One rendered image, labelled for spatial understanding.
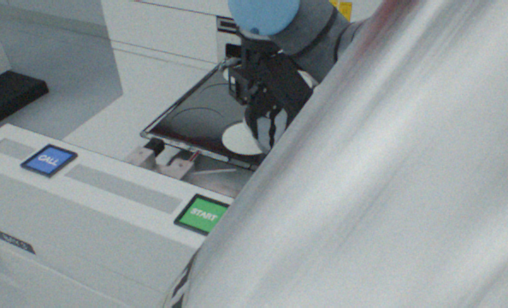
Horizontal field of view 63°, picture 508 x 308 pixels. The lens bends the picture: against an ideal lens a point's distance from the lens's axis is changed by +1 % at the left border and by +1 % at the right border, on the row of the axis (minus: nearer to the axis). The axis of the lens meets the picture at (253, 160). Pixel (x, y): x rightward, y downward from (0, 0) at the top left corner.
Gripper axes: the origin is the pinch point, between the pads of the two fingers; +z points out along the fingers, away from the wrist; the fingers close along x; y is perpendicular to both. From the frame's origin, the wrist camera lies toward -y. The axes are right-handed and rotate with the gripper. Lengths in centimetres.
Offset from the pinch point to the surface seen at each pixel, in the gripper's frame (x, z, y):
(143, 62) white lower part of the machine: -3, 12, 66
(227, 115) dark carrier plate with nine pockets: -0.5, 1.3, 14.6
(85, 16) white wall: -40, 77, 293
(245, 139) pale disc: 1.0, 1.2, 6.0
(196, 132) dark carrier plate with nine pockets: 7.2, 1.4, 13.4
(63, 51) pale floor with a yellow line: -14, 91, 272
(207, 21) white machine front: -14.3, -4.3, 46.2
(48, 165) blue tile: 32.6, -5.1, 9.9
